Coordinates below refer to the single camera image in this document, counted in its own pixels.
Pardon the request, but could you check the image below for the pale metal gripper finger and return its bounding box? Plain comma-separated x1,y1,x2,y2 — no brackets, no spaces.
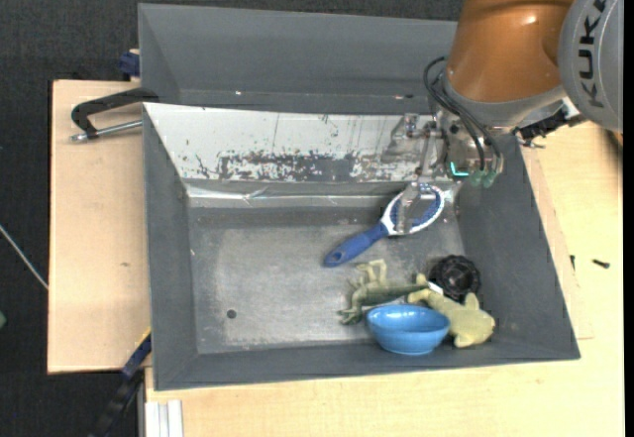
400,181,421,234
419,182,440,224

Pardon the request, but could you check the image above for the blue and white hairbrush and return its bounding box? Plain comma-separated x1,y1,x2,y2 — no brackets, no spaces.
322,186,446,269

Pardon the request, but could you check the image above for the black round knob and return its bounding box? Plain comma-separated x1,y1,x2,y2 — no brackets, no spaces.
427,255,482,302

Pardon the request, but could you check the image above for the green toy lizard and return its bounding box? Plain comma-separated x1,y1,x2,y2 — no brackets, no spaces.
337,260,430,326

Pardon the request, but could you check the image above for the blue bowl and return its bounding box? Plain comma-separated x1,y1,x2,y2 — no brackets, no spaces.
366,304,452,356

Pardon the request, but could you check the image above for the yellow-green plush toy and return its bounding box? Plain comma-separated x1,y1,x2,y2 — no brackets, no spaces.
406,273,496,349

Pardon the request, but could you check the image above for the grey metal bin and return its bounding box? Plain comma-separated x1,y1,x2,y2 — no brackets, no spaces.
137,2,581,391

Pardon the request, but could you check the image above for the black cylinder on white bracket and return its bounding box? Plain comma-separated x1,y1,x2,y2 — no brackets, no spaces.
511,97,581,150

